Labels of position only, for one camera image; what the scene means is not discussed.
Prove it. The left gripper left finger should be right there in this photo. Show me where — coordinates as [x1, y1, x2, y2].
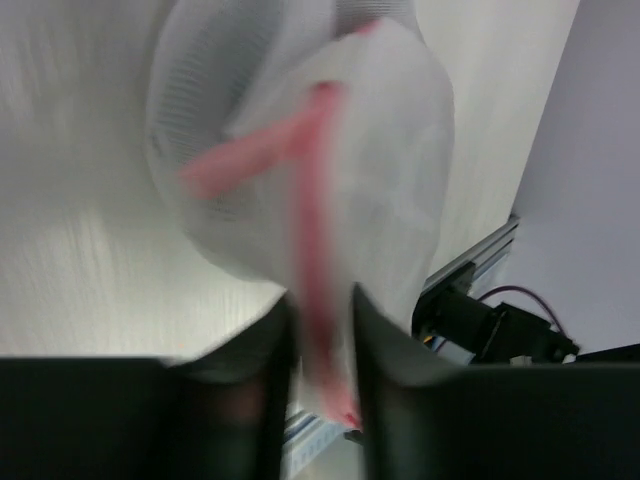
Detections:
[1, 298, 296, 479]

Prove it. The aluminium mounting rail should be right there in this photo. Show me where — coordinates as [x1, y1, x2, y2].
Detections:
[283, 215, 519, 479]

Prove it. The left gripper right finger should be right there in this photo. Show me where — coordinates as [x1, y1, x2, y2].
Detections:
[352, 287, 639, 479]

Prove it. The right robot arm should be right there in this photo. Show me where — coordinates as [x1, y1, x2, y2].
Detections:
[412, 289, 579, 364]

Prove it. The white mesh laundry bag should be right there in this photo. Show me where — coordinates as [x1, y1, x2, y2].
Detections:
[146, 1, 455, 427]

